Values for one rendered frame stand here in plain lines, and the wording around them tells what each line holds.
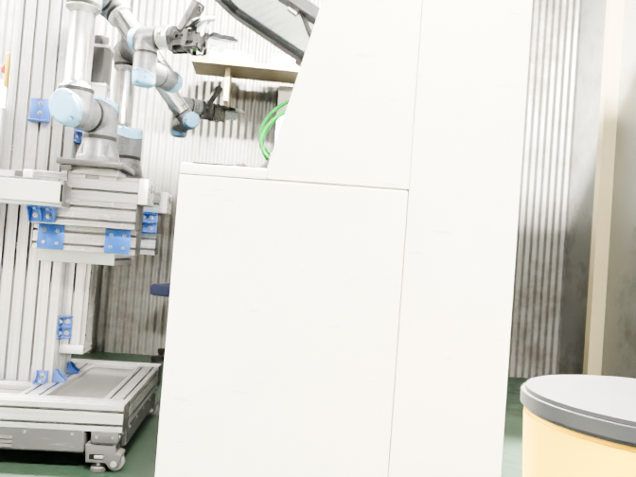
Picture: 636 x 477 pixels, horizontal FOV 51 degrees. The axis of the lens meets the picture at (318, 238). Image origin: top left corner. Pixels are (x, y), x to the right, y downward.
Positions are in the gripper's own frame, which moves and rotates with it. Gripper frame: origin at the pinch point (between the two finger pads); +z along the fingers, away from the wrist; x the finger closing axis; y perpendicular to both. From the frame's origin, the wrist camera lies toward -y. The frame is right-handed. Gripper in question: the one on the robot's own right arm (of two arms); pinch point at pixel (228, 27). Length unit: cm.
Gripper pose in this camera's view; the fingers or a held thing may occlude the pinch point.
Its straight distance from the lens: 219.9
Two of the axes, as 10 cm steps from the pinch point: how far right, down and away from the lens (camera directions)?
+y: -1.2, 9.8, -1.5
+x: -3.4, -1.9, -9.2
